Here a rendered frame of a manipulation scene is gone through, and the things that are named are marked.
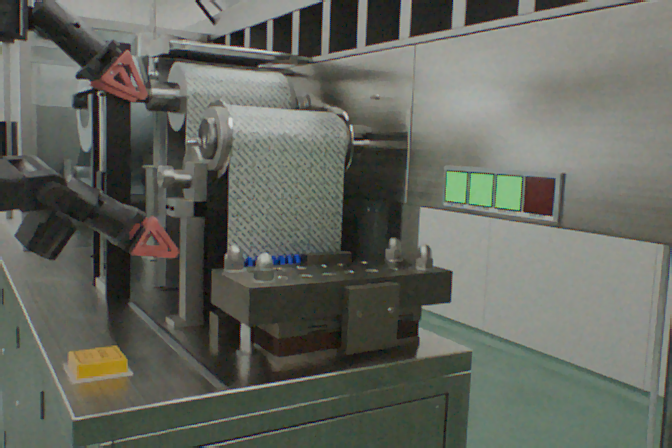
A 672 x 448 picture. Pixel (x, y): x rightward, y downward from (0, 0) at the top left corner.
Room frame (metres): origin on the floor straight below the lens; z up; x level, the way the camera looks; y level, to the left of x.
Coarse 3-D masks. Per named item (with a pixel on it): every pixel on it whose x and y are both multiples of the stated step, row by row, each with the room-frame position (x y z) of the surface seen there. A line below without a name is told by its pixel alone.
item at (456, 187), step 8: (448, 176) 1.11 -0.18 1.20; (456, 176) 1.09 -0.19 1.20; (464, 176) 1.08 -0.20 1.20; (448, 184) 1.11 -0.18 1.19; (456, 184) 1.09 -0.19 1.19; (464, 184) 1.07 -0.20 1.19; (448, 192) 1.11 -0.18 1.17; (456, 192) 1.09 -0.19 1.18; (464, 192) 1.07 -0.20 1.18; (448, 200) 1.11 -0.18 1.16; (456, 200) 1.09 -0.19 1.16; (464, 200) 1.07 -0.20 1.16
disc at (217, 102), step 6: (216, 102) 1.18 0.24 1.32; (222, 102) 1.15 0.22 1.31; (222, 108) 1.15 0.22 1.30; (228, 114) 1.13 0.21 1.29; (228, 120) 1.13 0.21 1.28; (228, 126) 1.13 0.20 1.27; (228, 132) 1.12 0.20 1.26; (228, 138) 1.12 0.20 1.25; (228, 144) 1.12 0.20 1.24; (228, 150) 1.12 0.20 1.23; (228, 156) 1.12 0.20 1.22; (222, 162) 1.15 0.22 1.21; (228, 162) 1.13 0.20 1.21; (222, 168) 1.15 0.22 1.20; (210, 174) 1.20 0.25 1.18; (216, 174) 1.17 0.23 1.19; (222, 174) 1.15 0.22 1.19
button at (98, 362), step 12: (108, 348) 0.95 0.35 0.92; (72, 360) 0.90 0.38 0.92; (84, 360) 0.89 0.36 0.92; (96, 360) 0.89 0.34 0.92; (108, 360) 0.90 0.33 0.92; (120, 360) 0.90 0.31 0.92; (72, 372) 0.90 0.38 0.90; (84, 372) 0.88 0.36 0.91; (96, 372) 0.89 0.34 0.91; (108, 372) 0.89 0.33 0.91; (120, 372) 0.90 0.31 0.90
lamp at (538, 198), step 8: (528, 184) 0.96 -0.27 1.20; (536, 184) 0.94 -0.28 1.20; (544, 184) 0.93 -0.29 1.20; (552, 184) 0.92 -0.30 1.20; (528, 192) 0.96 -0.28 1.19; (536, 192) 0.94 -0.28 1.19; (544, 192) 0.93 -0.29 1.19; (528, 200) 0.96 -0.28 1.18; (536, 200) 0.94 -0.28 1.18; (544, 200) 0.93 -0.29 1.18; (528, 208) 0.95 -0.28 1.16; (536, 208) 0.94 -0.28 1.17; (544, 208) 0.93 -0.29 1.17
